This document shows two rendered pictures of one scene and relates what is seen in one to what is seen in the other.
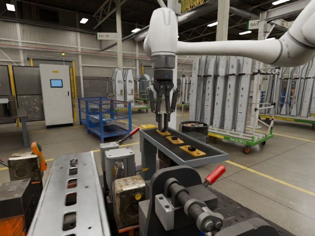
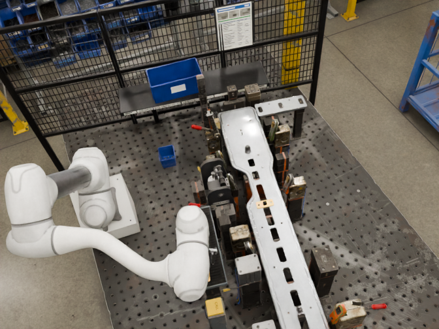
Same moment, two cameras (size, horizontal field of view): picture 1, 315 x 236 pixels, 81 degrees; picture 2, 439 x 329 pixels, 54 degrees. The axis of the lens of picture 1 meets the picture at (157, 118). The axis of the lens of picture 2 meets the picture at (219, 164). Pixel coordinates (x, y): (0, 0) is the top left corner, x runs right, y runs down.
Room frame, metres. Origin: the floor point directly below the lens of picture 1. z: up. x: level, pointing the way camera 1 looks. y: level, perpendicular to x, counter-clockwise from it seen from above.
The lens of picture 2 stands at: (1.39, 0.29, 2.78)
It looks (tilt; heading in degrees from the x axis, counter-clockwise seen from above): 52 degrees down; 197
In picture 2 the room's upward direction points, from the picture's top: 7 degrees counter-clockwise
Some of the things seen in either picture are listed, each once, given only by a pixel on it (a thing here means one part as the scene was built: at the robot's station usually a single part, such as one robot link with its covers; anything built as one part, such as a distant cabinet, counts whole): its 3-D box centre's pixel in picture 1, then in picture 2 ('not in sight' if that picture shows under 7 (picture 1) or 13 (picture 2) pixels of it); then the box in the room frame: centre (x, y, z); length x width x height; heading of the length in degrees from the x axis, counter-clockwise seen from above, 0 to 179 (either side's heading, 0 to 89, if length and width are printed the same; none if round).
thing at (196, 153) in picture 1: (191, 149); not in sight; (0.51, -0.10, 1.17); 0.08 x 0.04 x 0.01; 25
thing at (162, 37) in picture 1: (162, 33); (192, 228); (0.74, -0.02, 1.54); 0.13 x 0.11 x 0.16; 12
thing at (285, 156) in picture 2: not in sight; (281, 172); (-0.04, 0.22, 0.84); 0.11 x 0.08 x 0.29; 113
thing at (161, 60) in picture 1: (163, 62); not in sight; (0.73, -0.02, 1.43); 0.09 x 0.09 x 0.06
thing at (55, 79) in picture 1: (56, 89); not in sight; (6.18, 3.33, 1.22); 0.80 x 0.54 x 2.45; 124
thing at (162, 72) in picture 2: not in sight; (175, 80); (-0.44, -0.45, 1.09); 0.30 x 0.17 x 0.13; 117
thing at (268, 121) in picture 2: not in sight; (270, 136); (-0.29, 0.13, 0.84); 0.11 x 0.10 x 0.28; 113
